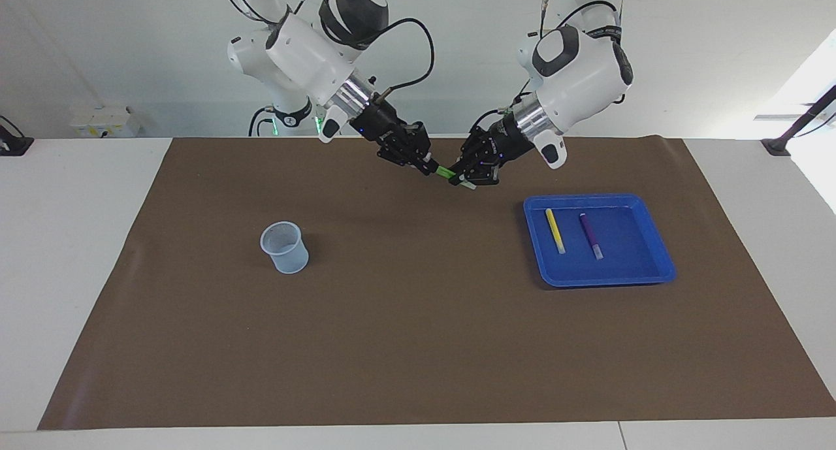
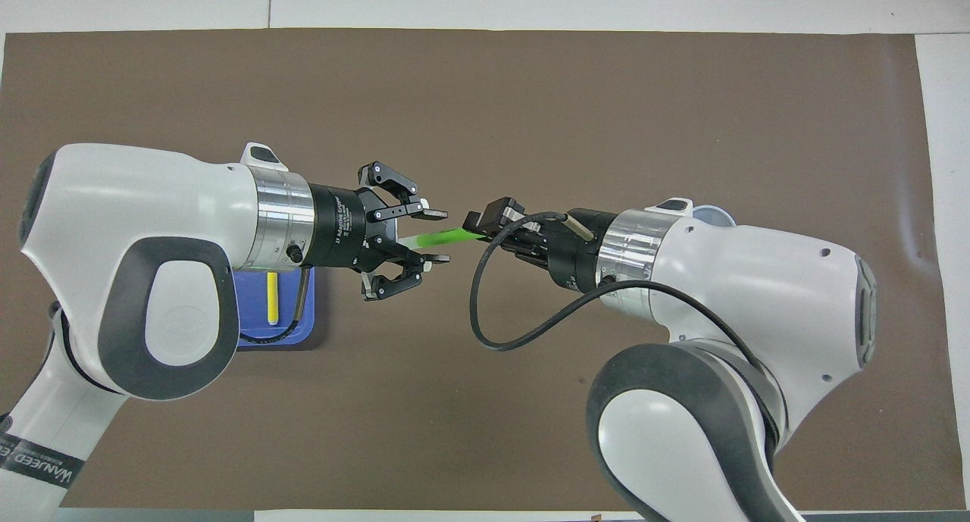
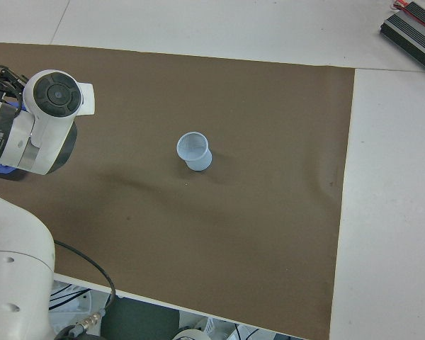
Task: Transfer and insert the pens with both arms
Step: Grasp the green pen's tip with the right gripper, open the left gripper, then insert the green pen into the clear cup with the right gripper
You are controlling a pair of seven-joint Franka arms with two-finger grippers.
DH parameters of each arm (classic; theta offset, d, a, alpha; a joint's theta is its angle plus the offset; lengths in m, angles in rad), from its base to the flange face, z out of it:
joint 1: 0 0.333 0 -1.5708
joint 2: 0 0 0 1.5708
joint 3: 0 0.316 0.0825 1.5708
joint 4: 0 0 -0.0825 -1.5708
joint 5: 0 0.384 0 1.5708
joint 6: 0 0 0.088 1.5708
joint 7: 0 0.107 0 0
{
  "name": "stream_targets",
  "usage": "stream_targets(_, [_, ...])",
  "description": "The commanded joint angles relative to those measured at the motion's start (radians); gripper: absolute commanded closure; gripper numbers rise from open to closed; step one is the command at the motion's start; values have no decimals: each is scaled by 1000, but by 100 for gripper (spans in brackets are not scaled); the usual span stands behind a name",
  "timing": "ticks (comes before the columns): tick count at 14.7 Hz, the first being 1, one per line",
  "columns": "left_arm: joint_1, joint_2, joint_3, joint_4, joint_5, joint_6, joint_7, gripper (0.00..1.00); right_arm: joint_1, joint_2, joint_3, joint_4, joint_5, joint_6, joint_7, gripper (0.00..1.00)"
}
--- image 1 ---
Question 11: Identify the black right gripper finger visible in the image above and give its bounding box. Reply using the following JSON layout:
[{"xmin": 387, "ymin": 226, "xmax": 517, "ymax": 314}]
[
  {"xmin": 379, "ymin": 146, "xmax": 428, "ymax": 174},
  {"xmin": 408, "ymin": 125, "xmax": 437, "ymax": 174}
]

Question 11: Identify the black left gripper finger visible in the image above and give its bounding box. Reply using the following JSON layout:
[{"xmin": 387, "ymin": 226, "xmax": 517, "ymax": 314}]
[
  {"xmin": 448, "ymin": 129, "xmax": 487, "ymax": 180},
  {"xmin": 460, "ymin": 159, "xmax": 500, "ymax": 186}
]

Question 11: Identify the green marker pen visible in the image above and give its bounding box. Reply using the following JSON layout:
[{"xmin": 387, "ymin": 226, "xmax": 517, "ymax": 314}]
[{"xmin": 434, "ymin": 165, "xmax": 477, "ymax": 191}]

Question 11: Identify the yellow marker pen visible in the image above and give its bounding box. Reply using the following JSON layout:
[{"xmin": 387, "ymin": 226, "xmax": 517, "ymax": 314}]
[{"xmin": 545, "ymin": 208, "xmax": 566, "ymax": 255}]

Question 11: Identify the purple marker pen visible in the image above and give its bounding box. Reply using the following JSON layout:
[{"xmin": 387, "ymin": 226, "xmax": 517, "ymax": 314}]
[{"xmin": 579, "ymin": 213, "xmax": 604, "ymax": 261}]

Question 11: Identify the translucent plastic cup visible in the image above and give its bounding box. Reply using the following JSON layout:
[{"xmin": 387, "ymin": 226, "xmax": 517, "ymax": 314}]
[{"xmin": 260, "ymin": 221, "xmax": 310, "ymax": 274}]

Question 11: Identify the blue plastic tray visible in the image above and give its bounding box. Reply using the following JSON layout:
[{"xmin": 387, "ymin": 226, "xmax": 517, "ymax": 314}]
[{"xmin": 523, "ymin": 193, "xmax": 677, "ymax": 288}]

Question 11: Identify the brown table mat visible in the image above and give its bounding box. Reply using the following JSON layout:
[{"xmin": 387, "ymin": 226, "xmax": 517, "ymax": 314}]
[{"xmin": 37, "ymin": 137, "xmax": 836, "ymax": 431}]

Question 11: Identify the black angled stand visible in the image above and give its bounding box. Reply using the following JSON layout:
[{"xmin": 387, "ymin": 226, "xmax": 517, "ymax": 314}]
[{"xmin": 761, "ymin": 84, "xmax": 836, "ymax": 157}]

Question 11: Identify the black table clamp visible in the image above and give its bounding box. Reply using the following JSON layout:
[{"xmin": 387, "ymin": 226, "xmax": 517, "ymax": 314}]
[{"xmin": 0, "ymin": 115, "xmax": 35, "ymax": 157}]

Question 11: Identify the black arm base cable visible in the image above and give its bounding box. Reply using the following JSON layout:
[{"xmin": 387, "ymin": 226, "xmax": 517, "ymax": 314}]
[
  {"xmin": 470, "ymin": 91, "xmax": 523, "ymax": 135},
  {"xmin": 248, "ymin": 107, "xmax": 275, "ymax": 138}
]

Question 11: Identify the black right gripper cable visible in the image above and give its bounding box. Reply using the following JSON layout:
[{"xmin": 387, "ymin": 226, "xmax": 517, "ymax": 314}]
[{"xmin": 372, "ymin": 18, "xmax": 436, "ymax": 108}]

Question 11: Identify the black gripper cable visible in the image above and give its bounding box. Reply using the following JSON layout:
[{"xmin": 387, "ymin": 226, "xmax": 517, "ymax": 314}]
[
  {"xmin": 372, "ymin": 18, "xmax": 436, "ymax": 108},
  {"xmin": 541, "ymin": 0, "xmax": 626, "ymax": 46}
]

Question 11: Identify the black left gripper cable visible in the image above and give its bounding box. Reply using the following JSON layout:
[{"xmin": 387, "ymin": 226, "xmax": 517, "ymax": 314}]
[{"xmin": 541, "ymin": 0, "xmax": 626, "ymax": 46}]

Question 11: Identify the white wall outlet box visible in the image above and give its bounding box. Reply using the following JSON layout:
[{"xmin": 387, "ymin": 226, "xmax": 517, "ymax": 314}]
[{"xmin": 71, "ymin": 106, "xmax": 141, "ymax": 138}]

